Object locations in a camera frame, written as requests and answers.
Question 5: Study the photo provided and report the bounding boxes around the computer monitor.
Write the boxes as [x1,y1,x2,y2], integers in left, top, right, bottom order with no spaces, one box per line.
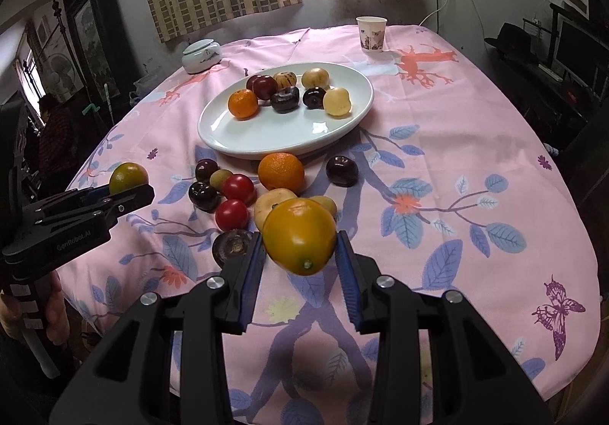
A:
[554,18,609,88]

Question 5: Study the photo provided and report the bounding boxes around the printed paper cup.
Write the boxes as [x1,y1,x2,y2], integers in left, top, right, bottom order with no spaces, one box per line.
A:
[356,16,387,55]

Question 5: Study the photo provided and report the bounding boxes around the yellow-orange mandarin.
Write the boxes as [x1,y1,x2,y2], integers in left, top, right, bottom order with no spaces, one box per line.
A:
[262,198,338,276]

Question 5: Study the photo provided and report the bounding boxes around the dark purple plum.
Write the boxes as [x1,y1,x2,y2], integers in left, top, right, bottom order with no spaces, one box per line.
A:
[194,159,220,183]
[325,156,359,188]
[303,87,328,110]
[188,181,220,213]

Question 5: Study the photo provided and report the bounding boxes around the dark framed picture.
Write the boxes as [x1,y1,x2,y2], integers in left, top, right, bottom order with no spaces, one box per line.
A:
[62,0,143,131]

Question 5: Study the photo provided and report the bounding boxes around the pale yellow pepino melon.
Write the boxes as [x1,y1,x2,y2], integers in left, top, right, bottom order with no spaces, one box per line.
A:
[323,87,353,118]
[253,188,299,232]
[301,68,330,89]

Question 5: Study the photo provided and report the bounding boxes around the pale green oval plate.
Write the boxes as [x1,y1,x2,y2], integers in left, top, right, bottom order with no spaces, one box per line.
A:
[197,62,375,160]

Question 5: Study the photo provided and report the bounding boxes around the black computer desk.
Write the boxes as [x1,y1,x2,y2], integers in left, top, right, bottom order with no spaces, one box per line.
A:
[485,4,609,131]

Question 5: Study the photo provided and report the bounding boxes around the white electric fan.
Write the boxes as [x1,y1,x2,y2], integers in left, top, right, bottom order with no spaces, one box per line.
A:
[45,53,79,105]

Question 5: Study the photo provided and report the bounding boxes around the black hat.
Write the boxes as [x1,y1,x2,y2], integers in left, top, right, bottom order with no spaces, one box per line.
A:
[484,23,536,62]

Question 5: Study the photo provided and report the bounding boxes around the small green plum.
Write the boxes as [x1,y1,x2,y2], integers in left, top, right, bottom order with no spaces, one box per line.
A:
[210,169,234,191]

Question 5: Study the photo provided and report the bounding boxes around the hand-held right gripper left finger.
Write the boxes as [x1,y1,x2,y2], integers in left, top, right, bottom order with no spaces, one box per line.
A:
[49,231,268,425]

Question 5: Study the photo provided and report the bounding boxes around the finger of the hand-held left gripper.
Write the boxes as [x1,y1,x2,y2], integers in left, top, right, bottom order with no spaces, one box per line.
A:
[24,184,156,228]
[21,187,116,216]

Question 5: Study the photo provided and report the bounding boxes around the white power cable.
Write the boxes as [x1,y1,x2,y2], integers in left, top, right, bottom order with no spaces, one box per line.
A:
[419,0,453,29]

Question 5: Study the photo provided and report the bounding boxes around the white mop handle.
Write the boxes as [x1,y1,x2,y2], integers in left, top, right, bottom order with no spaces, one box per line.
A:
[83,83,117,126]

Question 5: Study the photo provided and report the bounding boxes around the person's left hand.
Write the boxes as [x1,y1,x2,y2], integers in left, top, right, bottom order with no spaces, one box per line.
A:
[0,272,70,346]

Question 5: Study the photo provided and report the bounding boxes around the red tomato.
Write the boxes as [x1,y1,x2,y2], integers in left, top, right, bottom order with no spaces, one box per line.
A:
[215,199,250,232]
[221,173,256,206]

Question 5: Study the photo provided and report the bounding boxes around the purple passion fruit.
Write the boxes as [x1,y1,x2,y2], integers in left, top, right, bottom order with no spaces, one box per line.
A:
[271,87,301,113]
[212,229,258,270]

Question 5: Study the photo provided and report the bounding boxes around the green mandarin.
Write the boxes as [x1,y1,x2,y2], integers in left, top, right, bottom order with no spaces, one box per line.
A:
[109,162,150,196]

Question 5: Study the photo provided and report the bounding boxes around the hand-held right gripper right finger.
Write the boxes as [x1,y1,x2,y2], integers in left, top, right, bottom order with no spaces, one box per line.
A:
[335,230,555,425]

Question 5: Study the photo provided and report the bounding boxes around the pale green lidded ceramic jar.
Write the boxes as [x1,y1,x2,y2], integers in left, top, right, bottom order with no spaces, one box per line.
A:
[181,39,223,74]

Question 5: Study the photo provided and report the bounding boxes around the clear plastic bag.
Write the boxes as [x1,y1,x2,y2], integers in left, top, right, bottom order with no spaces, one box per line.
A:
[129,78,153,109]

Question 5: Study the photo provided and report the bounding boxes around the orange tangerine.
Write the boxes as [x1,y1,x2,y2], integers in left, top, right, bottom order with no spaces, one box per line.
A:
[228,89,260,120]
[257,152,306,194]

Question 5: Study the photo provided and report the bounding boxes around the pink floral tablecloth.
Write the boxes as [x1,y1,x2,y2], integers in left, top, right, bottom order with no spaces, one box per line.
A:
[54,24,599,425]

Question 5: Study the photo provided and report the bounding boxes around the dark wooden stand pole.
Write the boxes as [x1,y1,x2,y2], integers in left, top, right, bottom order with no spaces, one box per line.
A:
[52,0,67,59]

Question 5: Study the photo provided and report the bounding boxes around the small yellow plum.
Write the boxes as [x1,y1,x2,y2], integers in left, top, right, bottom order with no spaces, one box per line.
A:
[308,195,338,219]

